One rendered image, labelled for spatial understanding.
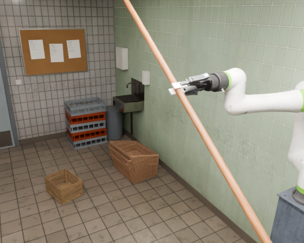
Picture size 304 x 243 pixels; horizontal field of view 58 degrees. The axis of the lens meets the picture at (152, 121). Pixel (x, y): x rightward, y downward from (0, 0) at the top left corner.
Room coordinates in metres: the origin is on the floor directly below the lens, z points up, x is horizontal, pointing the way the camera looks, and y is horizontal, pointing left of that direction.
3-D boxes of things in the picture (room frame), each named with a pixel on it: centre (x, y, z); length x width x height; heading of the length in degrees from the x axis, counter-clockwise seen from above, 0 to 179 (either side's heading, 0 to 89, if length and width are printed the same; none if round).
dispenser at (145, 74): (4.05, 0.10, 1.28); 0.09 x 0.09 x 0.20; 29
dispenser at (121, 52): (4.79, 0.53, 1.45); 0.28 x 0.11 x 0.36; 29
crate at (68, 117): (4.48, 1.15, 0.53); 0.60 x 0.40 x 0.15; 116
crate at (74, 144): (4.48, 1.15, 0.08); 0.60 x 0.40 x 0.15; 121
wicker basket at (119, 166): (3.50, 0.26, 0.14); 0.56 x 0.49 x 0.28; 35
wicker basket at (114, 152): (3.49, 0.27, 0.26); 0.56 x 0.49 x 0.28; 36
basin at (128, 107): (4.29, 0.39, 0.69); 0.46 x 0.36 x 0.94; 29
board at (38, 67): (4.68, 1.61, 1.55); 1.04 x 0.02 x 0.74; 119
